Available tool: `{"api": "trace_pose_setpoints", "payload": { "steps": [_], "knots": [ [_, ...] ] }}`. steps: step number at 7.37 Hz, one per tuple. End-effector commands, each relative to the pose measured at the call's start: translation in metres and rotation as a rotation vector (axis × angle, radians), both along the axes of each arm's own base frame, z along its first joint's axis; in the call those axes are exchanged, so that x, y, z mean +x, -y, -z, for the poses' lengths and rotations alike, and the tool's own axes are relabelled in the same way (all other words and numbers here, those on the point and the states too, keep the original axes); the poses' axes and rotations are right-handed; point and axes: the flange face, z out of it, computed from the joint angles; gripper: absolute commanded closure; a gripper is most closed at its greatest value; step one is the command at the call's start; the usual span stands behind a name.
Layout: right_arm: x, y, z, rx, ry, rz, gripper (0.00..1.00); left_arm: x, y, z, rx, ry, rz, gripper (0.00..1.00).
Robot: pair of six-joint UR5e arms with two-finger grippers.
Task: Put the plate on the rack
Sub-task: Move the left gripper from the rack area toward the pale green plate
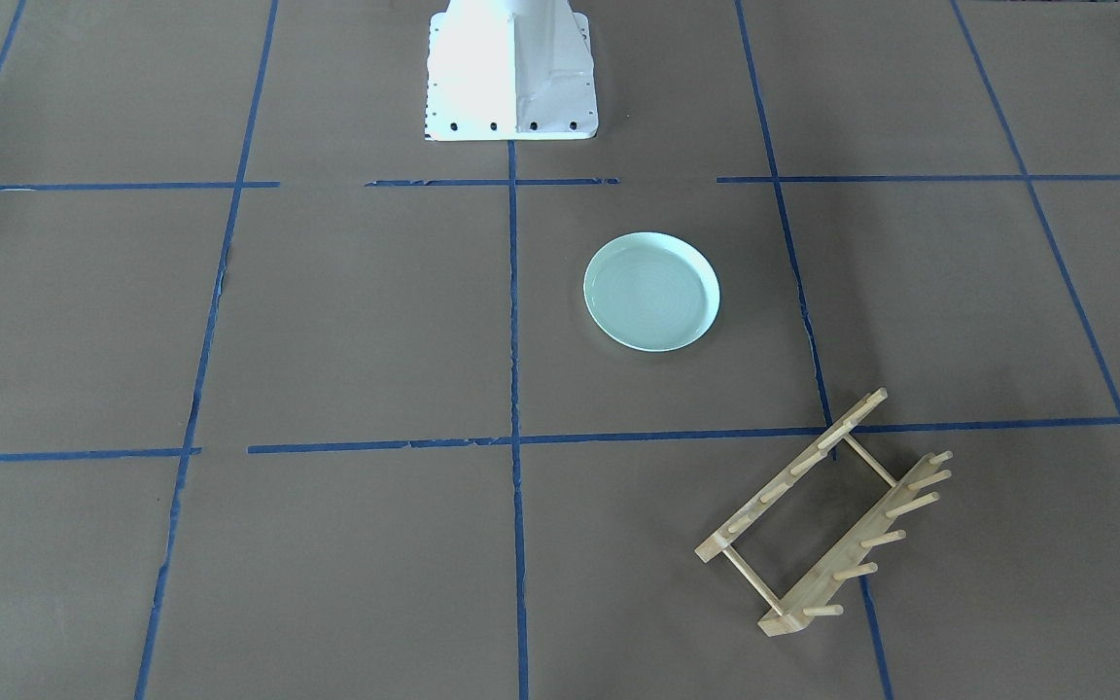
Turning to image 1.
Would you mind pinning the light green plate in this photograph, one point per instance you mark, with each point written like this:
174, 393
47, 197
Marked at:
651, 291

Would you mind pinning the wooden dish rack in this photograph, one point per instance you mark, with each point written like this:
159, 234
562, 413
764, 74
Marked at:
811, 529

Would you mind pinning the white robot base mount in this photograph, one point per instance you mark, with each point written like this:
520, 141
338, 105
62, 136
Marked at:
501, 70

